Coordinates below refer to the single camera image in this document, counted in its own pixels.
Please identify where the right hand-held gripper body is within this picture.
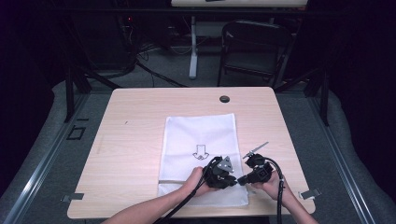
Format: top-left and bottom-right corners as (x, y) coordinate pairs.
(242, 141), (276, 187)

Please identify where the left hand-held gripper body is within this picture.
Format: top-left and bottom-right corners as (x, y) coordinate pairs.
(203, 155), (237, 189)

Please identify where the white mesh bag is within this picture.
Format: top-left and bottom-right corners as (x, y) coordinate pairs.
(157, 113), (249, 207)

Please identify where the person's right hand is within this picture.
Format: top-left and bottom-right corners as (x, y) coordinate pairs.
(250, 170), (289, 202)

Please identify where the person's left hand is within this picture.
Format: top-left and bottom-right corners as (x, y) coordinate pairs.
(185, 166), (219, 198)

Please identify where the black folding chair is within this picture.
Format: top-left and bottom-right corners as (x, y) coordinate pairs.
(217, 20), (294, 89)

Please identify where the white desk leg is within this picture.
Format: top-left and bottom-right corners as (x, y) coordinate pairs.
(188, 14), (199, 80)

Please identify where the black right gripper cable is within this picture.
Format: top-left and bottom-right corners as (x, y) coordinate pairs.
(262, 156), (286, 224)

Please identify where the grey metal table bracket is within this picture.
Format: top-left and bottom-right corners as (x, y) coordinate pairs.
(298, 188), (322, 201)
(61, 192), (85, 203)

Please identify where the aluminium floor rail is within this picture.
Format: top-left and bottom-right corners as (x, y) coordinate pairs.
(306, 96), (376, 224)
(1, 92), (92, 224)

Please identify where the black metal frame stand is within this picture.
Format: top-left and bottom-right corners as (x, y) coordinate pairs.
(274, 65), (331, 127)
(63, 60), (122, 123)

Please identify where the black floor cable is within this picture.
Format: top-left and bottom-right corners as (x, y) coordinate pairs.
(134, 59), (190, 89)

